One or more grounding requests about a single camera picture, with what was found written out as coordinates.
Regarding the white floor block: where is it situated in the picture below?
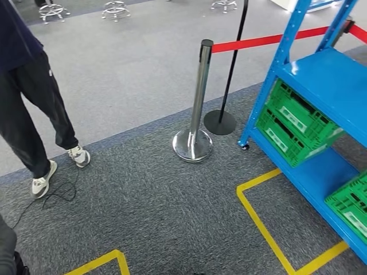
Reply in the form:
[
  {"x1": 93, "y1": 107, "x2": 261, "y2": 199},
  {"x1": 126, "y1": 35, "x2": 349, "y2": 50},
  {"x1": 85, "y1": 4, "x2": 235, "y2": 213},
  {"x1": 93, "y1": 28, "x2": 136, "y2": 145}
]
[{"x1": 269, "y1": 0, "x2": 300, "y2": 13}]

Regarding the black stanchion post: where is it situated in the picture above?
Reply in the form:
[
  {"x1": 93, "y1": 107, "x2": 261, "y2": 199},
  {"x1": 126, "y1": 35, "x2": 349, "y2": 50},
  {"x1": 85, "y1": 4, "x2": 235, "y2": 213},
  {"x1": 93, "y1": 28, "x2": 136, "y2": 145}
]
[{"x1": 332, "y1": 17, "x2": 356, "y2": 48}]

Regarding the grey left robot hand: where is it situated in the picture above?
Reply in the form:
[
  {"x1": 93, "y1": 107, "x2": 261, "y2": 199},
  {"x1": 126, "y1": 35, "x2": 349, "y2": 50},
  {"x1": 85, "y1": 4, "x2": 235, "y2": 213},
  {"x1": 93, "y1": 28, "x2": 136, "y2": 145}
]
[{"x1": 0, "y1": 214, "x2": 17, "y2": 275}]

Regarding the black floor cable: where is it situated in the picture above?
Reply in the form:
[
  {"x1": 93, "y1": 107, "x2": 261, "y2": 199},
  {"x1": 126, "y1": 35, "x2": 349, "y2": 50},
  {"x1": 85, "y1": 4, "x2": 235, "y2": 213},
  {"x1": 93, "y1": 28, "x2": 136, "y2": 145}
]
[{"x1": 11, "y1": 167, "x2": 80, "y2": 231}]

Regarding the chrome stool base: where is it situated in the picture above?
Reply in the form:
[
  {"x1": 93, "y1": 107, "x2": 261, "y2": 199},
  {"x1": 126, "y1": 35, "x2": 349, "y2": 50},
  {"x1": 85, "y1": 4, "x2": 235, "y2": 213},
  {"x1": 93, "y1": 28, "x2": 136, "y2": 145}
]
[
  {"x1": 101, "y1": 1, "x2": 131, "y2": 23},
  {"x1": 211, "y1": 0, "x2": 238, "y2": 14},
  {"x1": 38, "y1": 3, "x2": 71, "y2": 25}
]

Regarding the silver stanchion post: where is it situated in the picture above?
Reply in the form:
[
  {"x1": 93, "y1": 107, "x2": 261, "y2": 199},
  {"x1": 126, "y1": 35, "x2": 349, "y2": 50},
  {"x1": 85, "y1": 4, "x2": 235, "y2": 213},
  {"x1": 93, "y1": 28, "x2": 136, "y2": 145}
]
[{"x1": 190, "y1": 39, "x2": 214, "y2": 146}]

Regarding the yellow floor tape square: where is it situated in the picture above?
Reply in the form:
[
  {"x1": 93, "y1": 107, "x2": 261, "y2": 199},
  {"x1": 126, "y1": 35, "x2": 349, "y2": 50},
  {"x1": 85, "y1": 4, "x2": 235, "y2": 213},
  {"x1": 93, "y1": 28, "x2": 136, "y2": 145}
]
[{"x1": 63, "y1": 249, "x2": 131, "y2": 275}]

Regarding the person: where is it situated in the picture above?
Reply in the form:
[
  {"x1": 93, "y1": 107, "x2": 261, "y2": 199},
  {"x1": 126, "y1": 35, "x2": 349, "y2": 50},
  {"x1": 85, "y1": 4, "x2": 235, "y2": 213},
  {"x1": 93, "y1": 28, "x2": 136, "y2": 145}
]
[{"x1": 0, "y1": 0, "x2": 91, "y2": 201}]

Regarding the black pole floor stand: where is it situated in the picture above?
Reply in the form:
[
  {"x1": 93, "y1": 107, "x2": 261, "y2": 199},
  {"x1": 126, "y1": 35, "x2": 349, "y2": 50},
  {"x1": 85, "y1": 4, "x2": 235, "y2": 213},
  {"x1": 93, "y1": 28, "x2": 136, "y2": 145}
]
[{"x1": 203, "y1": 0, "x2": 249, "y2": 136}]

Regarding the blue metal shelf rack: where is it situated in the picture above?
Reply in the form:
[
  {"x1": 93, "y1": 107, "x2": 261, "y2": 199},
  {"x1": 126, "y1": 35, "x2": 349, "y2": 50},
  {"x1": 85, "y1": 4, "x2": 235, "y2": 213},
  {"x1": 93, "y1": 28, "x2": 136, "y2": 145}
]
[{"x1": 237, "y1": 0, "x2": 367, "y2": 265}]

